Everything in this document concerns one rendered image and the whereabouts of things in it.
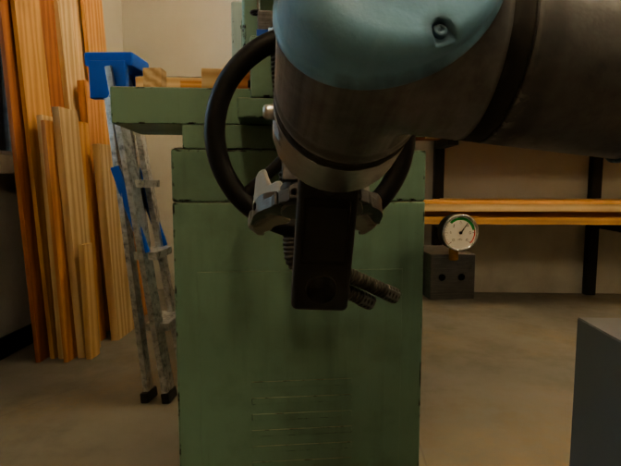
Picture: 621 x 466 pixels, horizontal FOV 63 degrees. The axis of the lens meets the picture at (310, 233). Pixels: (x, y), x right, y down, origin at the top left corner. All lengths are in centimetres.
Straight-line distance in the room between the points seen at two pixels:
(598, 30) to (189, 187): 72
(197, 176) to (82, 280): 147
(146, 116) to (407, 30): 72
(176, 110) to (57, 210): 146
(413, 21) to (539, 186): 345
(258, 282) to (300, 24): 70
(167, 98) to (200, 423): 57
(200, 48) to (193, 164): 275
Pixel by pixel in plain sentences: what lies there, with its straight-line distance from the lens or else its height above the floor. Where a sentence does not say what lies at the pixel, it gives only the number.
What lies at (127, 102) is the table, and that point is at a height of 87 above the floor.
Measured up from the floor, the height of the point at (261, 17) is 99.
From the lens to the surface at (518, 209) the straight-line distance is 308.
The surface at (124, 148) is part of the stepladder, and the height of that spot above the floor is 85.
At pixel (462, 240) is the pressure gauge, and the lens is 88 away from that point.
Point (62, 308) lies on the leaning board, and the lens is 231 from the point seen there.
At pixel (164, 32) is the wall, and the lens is 369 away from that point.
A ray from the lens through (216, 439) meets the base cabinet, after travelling 99.
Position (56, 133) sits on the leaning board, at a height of 93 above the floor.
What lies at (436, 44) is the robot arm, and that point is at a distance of 21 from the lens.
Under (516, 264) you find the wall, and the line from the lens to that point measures 364.
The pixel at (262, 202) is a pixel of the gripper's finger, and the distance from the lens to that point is 44.
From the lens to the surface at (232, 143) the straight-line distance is 87.
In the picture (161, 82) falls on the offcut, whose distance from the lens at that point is 92.
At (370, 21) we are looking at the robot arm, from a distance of 21.
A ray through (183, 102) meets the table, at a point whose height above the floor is 88.
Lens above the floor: 75
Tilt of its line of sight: 6 degrees down
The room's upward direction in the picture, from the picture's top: straight up
